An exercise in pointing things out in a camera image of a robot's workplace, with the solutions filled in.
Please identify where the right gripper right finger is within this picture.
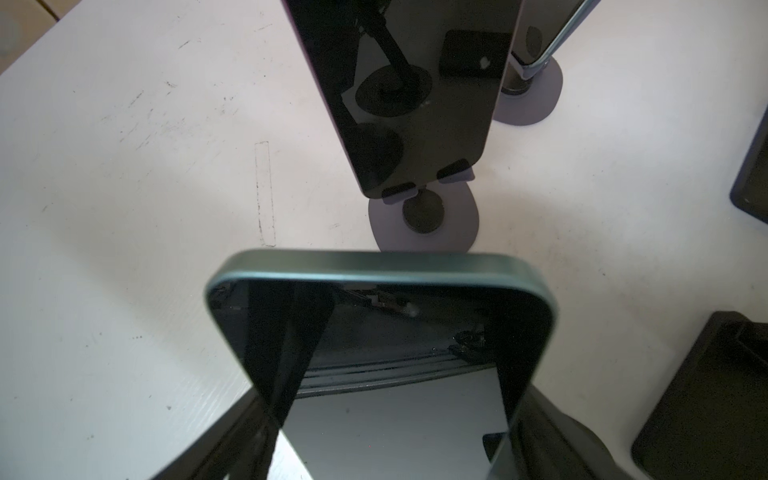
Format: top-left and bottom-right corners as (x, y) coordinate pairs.
(485, 386), (630, 479)

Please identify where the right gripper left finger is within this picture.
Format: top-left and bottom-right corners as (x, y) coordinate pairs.
(154, 388), (279, 480)

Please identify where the green phone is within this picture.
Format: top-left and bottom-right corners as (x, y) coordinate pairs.
(205, 250), (558, 479)

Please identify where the front right black stand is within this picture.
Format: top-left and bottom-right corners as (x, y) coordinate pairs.
(631, 311), (768, 480)

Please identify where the purple round stand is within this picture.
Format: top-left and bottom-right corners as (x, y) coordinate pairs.
(368, 182), (480, 253)

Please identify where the back left round stand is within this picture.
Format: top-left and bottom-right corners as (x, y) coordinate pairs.
(493, 58), (563, 126)

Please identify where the back left phone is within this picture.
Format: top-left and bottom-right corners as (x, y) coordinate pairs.
(511, 0), (599, 68)

